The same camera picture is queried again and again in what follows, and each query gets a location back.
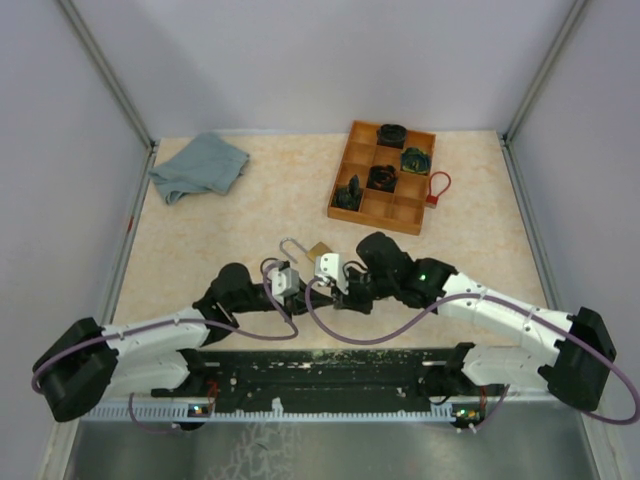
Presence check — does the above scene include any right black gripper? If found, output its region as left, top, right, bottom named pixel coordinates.
left=331, top=266, right=397, bottom=316

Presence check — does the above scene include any black cable lock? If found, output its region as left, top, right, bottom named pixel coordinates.
left=260, top=257, right=286, bottom=280

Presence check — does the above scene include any brass padlock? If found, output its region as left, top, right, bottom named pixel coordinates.
left=279, top=237, right=333, bottom=264

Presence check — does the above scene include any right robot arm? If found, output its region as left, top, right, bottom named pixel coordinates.
left=315, top=232, right=616, bottom=412

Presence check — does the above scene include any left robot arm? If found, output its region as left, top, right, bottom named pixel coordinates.
left=31, top=261, right=334, bottom=423

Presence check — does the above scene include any wooden compartment tray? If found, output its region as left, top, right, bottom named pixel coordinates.
left=327, top=120, right=436, bottom=235

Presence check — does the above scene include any blue folded cloth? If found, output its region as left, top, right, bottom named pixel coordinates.
left=149, top=132, right=250, bottom=205

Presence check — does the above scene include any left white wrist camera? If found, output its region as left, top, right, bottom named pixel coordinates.
left=268, top=267, right=300, bottom=305

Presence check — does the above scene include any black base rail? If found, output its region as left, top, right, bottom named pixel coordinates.
left=151, top=343, right=503, bottom=403

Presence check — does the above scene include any dark crumpled strap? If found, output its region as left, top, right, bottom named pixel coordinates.
left=334, top=173, right=365, bottom=211

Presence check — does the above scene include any black red coiled strap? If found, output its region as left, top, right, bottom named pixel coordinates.
left=367, top=164, right=400, bottom=192

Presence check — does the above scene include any red cable lock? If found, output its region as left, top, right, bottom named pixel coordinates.
left=425, top=171, right=452, bottom=209

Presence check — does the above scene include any green yellow coiled strap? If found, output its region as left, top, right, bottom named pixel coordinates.
left=400, top=146, right=432, bottom=175

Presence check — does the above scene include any white toothed cable duct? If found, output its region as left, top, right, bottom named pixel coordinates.
left=83, top=395, right=484, bottom=423

